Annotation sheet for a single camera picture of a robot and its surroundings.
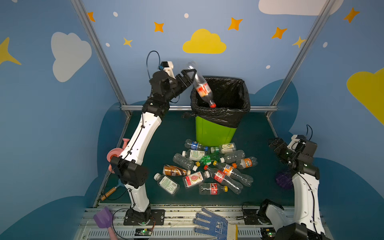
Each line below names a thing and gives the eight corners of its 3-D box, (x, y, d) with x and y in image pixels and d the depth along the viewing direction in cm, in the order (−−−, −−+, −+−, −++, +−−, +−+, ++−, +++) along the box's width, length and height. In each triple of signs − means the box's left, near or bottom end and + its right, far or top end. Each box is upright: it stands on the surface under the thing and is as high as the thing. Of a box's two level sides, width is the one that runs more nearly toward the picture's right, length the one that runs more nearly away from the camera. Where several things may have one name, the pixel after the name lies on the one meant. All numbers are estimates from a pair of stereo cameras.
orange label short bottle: (234, 172, 90) (236, 169, 87) (230, 164, 93) (232, 161, 91) (258, 165, 93) (260, 162, 90) (253, 157, 96) (255, 155, 94)
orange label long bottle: (211, 167, 92) (211, 164, 89) (215, 159, 95) (216, 156, 93) (249, 188, 84) (251, 186, 81) (252, 179, 87) (254, 177, 84)
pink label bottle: (184, 188, 83) (184, 187, 81) (181, 178, 87) (181, 176, 85) (211, 178, 87) (211, 176, 85) (206, 169, 91) (207, 167, 89)
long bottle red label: (202, 173, 90) (202, 169, 87) (206, 166, 93) (206, 162, 90) (239, 195, 82) (241, 192, 79) (242, 186, 85) (244, 184, 82)
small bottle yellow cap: (198, 195, 81) (199, 193, 78) (198, 184, 85) (198, 181, 82) (227, 195, 81) (228, 193, 78) (225, 184, 85) (227, 182, 82)
